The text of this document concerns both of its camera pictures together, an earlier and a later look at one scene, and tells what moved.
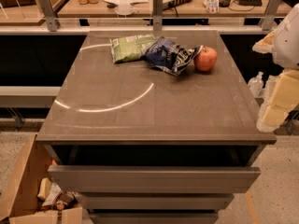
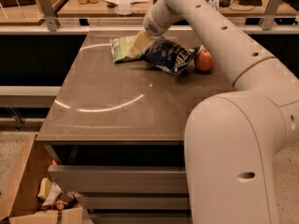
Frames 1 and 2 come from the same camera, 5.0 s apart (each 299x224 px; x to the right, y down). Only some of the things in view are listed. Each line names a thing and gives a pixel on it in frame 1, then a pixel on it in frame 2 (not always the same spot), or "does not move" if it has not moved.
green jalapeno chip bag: x=130 y=48 does not move
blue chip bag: x=170 y=56 does not move
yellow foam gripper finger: x=283 y=98 to x=141 y=42
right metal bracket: x=266 y=21 does not move
